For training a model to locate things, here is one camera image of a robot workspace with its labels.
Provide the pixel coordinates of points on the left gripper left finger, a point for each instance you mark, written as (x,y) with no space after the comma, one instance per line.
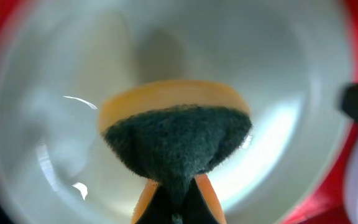
(154,206)

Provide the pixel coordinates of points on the green and yellow sponge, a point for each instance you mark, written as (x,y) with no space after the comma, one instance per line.
(173,131)

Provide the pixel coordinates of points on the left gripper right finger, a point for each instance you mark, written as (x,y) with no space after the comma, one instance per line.
(194,209)

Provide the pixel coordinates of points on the mint green plate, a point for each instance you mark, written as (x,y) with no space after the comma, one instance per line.
(60,60)

